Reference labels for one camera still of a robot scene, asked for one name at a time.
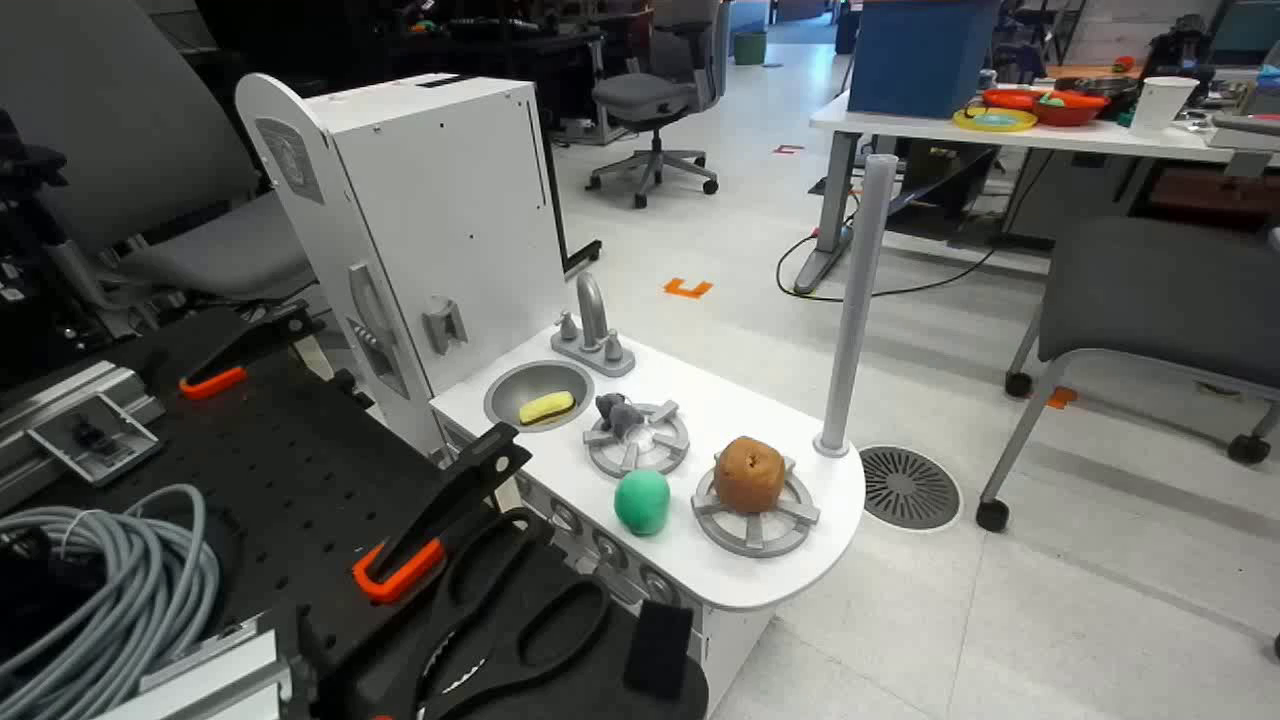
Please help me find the yellow plush toy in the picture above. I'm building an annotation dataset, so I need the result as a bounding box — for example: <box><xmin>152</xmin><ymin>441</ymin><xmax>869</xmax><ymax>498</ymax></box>
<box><xmin>515</xmin><ymin>390</ymin><xmax>580</xmax><ymax>428</ymax></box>

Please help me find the grey toy sink bowl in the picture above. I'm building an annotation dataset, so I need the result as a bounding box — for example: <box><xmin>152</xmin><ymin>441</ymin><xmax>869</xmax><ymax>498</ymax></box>
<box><xmin>480</xmin><ymin>357</ymin><xmax>598</xmax><ymax>432</ymax></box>

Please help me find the brown plush fruit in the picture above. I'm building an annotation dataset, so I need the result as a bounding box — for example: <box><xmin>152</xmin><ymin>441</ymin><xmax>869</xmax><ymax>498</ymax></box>
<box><xmin>711</xmin><ymin>432</ymin><xmax>790</xmax><ymax>517</ymax></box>

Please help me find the small grey toy figure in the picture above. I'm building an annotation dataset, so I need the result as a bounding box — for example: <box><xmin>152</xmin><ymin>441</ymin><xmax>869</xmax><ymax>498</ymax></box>
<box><xmin>593</xmin><ymin>390</ymin><xmax>643</xmax><ymax>443</ymax></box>

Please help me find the grey toy faucet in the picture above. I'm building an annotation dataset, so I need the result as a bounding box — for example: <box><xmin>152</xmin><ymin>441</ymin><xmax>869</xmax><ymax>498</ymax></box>
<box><xmin>548</xmin><ymin>274</ymin><xmax>642</xmax><ymax>381</ymax></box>

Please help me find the grey toy burner grate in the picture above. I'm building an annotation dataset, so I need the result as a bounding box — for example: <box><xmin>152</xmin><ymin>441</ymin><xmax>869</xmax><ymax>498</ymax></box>
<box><xmin>690</xmin><ymin>458</ymin><xmax>824</xmax><ymax>560</ymax></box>
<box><xmin>580</xmin><ymin>393</ymin><xmax>695</xmax><ymax>480</ymax></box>

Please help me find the green ball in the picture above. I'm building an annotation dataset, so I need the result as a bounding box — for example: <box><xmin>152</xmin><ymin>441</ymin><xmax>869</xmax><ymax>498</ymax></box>
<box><xmin>613</xmin><ymin>469</ymin><xmax>676</xmax><ymax>539</ymax></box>

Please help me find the grey vertical pole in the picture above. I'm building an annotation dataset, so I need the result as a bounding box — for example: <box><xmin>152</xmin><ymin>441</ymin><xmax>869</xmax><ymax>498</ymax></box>
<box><xmin>812</xmin><ymin>151</ymin><xmax>904</xmax><ymax>459</ymax></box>

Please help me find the white toy kitchen cabinet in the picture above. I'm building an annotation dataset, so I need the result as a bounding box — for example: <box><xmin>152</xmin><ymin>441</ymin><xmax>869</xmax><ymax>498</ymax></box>
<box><xmin>234</xmin><ymin>69</ymin><xmax>872</xmax><ymax>712</ymax></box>

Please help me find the grey swivel office chair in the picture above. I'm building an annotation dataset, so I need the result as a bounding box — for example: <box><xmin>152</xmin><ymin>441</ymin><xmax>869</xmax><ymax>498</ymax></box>
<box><xmin>580</xmin><ymin>0</ymin><xmax>736</xmax><ymax>211</ymax></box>

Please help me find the black flat phone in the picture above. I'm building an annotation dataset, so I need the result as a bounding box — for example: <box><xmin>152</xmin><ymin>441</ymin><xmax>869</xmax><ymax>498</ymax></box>
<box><xmin>622</xmin><ymin>595</ymin><xmax>695</xmax><ymax>704</ymax></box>

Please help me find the round floor drain grate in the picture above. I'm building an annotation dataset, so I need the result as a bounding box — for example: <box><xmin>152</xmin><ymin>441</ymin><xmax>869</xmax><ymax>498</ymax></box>
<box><xmin>856</xmin><ymin>443</ymin><xmax>965</xmax><ymax>533</ymax></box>

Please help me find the white office table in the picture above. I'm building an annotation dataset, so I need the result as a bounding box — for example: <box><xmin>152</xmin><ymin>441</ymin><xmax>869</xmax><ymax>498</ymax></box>
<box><xmin>792</xmin><ymin>91</ymin><xmax>1280</xmax><ymax>302</ymax></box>

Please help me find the blue box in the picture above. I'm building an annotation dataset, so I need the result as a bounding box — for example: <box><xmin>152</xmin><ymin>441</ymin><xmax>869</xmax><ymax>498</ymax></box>
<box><xmin>850</xmin><ymin>0</ymin><xmax>1009</xmax><ymax>119</ymax></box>

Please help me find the yellow plate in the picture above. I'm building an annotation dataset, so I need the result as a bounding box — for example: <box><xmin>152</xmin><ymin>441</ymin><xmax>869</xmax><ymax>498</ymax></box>
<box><xmin>947</xmin><ymin>105</ymin><xmax>1042</xmax><ymax>139</ymax></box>

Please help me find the red bowl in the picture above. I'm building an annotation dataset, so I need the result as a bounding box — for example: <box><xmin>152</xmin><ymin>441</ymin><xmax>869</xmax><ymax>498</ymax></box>
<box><xmin>980</xmin><ymin>84</ymin><xmax>1114</xmax><ymax>134</ymax></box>

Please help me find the grey chair with castors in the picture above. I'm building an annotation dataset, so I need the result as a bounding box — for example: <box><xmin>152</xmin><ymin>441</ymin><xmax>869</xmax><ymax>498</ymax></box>
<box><xmin>973</xmin><ymin>216</ymin><xmax>1280</xmax><ymax>536</ymax></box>

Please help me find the silver aluminium profile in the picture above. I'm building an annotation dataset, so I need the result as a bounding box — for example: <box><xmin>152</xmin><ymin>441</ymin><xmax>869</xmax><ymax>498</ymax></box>
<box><xmin>97</xmin><ymin>625</ymin><xmax>293</xmax><ymax>720</ymax></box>

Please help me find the square metal mounting plate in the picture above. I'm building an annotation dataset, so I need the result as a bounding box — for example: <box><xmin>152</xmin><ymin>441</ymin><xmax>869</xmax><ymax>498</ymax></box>
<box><xmin>23</xmin><ymin>390</ymin><xmax>164</xmax><ymax>489</ymax></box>

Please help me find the large grey chair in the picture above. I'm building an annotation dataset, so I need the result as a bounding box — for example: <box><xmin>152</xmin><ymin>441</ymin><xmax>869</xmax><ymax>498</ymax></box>
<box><xmin>0</xmin><ymin>0</ymin><xmax>315</xmax><ymax>303</ymax></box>

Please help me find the black toy cabinet handle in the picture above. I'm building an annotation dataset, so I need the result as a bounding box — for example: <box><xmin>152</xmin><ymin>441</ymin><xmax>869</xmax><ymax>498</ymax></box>
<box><xmin>560</xmin><ymin>235</ymin><xmax>609</xmax><ymax>279</ymax></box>

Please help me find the large black clamp orange handle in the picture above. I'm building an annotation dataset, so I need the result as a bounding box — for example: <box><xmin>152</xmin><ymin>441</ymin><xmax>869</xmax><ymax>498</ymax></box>
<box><xmin>349</xmin><ymin>420</ymin><xmax>536</xmax><ymax>610</ymax></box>

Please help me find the black floor cable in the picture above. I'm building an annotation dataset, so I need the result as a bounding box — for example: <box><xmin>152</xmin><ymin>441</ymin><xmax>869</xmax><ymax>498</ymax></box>
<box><xmin>773</xmin><ymin>146</ymin><xmax>1043</xmax><ymax>310</ymax></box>

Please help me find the small black clamp orange handle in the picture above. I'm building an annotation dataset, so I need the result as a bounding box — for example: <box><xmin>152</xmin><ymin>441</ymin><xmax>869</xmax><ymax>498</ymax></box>
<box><xmin>178</xmin><ymin>310</ymin><xmax>324</xmax><ymax>410</ymax></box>

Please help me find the grey cable bundle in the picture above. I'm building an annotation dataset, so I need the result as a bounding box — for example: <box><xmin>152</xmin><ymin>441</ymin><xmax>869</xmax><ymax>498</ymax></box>
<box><xmin>0</xmin><ymin>480</ymin><xmax>224</xmax><ymax>720</ymax></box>

